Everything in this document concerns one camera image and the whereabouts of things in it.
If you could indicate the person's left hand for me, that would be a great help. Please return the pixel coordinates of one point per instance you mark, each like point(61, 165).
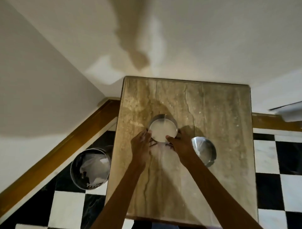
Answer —
point(140, 151)

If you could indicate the person's right hand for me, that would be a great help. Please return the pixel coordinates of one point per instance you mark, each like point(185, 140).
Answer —
point(185, 148)

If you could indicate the person's right thumb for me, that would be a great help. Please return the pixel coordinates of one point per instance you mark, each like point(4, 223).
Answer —
point(171, 139)

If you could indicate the person's left fingers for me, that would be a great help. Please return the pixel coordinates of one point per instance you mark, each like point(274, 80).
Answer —
point(145, 136)

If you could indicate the person's left forearm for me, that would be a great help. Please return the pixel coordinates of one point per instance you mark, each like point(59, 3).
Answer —
point(120, 198)

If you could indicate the person's right forearm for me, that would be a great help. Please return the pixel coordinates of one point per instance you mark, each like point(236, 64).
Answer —
point(217, 195)

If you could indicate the round steel lid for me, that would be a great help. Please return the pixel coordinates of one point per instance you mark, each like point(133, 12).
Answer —
point(204, 151)

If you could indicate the marble-top table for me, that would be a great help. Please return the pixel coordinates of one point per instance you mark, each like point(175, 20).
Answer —
point(212, 113)

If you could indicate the steel bin with plastic bag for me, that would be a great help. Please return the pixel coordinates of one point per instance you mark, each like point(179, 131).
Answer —
point(90, 167)

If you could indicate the wooden skirting board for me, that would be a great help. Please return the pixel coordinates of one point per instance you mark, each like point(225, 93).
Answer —
point(59, 153)
point(276, 122)

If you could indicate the white flat panel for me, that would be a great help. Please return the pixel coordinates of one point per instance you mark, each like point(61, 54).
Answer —
point(289, 110)

